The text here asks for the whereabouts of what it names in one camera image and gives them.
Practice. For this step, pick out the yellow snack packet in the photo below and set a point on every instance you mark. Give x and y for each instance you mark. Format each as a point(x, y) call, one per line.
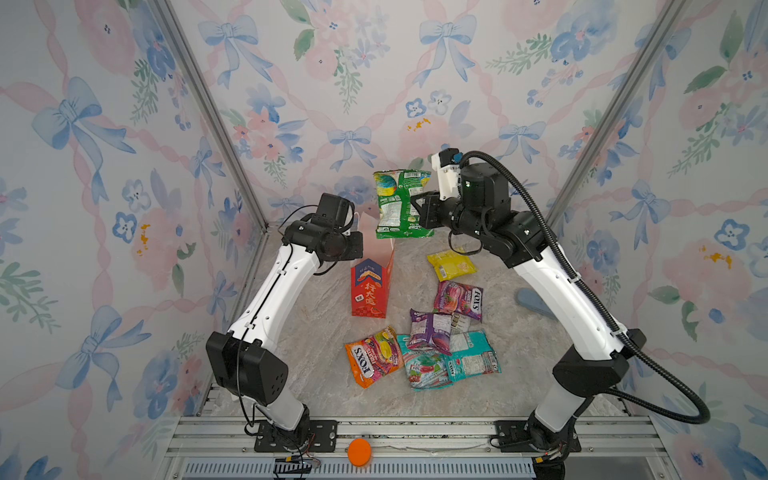
point(449, 265)

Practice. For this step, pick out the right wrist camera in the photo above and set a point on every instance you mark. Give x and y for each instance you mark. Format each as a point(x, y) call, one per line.
point(446, 166)

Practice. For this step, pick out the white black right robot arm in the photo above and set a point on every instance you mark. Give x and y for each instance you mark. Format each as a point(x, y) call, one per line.
point(596, 361)

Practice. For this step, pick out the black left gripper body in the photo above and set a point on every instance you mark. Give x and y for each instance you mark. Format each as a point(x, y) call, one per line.
point(351, 247)

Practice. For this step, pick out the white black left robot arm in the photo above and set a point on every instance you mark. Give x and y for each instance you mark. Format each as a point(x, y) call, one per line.
point(244, 359)

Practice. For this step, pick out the orange round cap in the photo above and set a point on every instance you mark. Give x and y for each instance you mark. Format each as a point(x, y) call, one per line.
point(359, 452)

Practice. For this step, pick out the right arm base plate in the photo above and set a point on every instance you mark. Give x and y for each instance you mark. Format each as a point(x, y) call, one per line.
point(531, 436)

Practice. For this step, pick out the pink Fox's candy packet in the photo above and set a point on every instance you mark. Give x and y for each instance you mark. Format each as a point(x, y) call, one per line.
point(462, 299)

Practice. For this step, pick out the aluminium front rail frame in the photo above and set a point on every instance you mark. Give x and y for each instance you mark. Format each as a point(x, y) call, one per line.
point(417, 448)

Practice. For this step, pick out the orange Fox's candy packet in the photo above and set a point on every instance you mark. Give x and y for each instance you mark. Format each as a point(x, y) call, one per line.
point(374, 357)

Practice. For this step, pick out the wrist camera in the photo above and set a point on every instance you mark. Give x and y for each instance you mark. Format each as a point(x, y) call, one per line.
point(335, 212)
point(446, 166)

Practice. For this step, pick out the red paper gift bag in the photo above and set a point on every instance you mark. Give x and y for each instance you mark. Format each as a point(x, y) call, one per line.
point(370, 276)

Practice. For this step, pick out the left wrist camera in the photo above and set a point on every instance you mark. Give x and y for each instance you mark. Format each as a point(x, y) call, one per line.
point(335, 212)

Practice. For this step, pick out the purple candy packet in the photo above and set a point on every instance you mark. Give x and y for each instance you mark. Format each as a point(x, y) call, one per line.
point(430, 331)

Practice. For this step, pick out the teal Fox's front candy packet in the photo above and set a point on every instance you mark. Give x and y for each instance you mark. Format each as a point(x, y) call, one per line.
point(425, 370)

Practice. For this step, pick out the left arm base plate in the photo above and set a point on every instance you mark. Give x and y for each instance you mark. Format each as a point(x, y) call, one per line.
point(313, 436)

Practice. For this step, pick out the green snack packet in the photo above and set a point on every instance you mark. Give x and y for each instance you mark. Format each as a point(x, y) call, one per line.
point(397, 217)

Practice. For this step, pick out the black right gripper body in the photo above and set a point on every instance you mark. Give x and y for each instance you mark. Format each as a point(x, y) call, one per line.
point(455, 219)

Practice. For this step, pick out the teal candy packet back side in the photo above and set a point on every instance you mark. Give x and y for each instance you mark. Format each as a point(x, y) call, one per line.
point(471, 355)

